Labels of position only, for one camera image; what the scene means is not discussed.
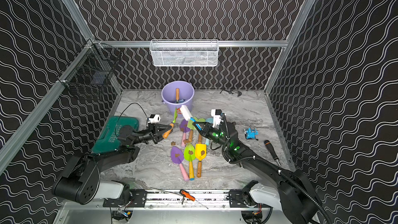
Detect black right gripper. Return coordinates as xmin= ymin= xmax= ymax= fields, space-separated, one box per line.
xmin=193 ymin=121 xmax=230 ymax=151

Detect white blue brush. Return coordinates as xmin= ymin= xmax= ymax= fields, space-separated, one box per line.
xmin=180 ymin=105 xmax=198 ymax=121

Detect purple front trowel pink handle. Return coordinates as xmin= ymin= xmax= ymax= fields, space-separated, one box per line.
xmin=171 ymin=146 xmax=190 ymax=181

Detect purple trowel pink handle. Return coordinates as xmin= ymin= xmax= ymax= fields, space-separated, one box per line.
xmin=171 ymin=146 xmax=190 ymax=181
xmin=179 ymin=119 xmax=190 ymax=148

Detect lime front trowel wooden handle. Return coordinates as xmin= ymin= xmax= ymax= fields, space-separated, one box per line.
xmin=175 ymin=88 xmax=180 ymax=104

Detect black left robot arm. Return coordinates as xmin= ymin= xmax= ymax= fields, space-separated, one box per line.
xmin=51 ymin=123 xmax=172 ymax=207

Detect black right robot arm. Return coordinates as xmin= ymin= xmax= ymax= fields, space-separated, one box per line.
xmin=193 ymin=122 xmax=332 ymax=224

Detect yellow square trowel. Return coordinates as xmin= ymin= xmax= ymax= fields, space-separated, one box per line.
xmin=195 ymin=143 xmax=207 ymax=178

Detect purple plastic bucket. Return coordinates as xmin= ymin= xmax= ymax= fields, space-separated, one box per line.
xmin=161 ymin=81 xmax=195 ymax=115

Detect black clip tool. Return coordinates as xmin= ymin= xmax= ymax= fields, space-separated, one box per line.
xmin=220 ymin=89 xmax=242 ymax=97

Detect green plastic tool case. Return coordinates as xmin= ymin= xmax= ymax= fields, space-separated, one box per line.
xmin=91 ymin=116 xmax=139 ymax=153

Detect small blue clamp tool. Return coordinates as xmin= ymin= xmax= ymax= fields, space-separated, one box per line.
xmin=245 ymin=128 xmax=259 ymax=140

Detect wide green trowel wooden handle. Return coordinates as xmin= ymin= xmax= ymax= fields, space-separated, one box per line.
xmin=187 ymin=120 xmax=195 ymax=143

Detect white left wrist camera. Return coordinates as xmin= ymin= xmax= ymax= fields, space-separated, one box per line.
xmin=147 ymin=114 xmax=161 ymax=123

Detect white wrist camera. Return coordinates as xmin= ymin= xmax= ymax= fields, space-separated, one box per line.
xmin=211 ymin=109 xmax=222 ymax=128
xmin=147 ymin=114 xmax=161 ymax=123

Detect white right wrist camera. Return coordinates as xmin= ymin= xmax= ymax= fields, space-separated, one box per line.
xmin=211 ymin=109 xmax=222 ymax=128

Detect lime front trowel yellow handle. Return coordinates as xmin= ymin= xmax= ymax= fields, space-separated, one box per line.
xmin=184 ymin=143 xmax=196 ymax=180

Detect orange handled screwdriver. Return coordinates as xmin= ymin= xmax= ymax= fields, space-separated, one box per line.
xmin=179 ymin=189 xmax=208 ymax=209

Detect black orange screwdriver handle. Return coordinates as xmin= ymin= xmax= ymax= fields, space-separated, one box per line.
xmin=264 ymin=140 xmax=281 ymax=167

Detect white wire basket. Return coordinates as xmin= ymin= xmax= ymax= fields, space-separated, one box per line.
xmin=149 ymin=39 xmax=219 ymax=67

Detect black wire basket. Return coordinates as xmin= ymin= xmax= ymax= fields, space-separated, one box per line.
xmin=61 ymin=43 xmax=122 ymax=101

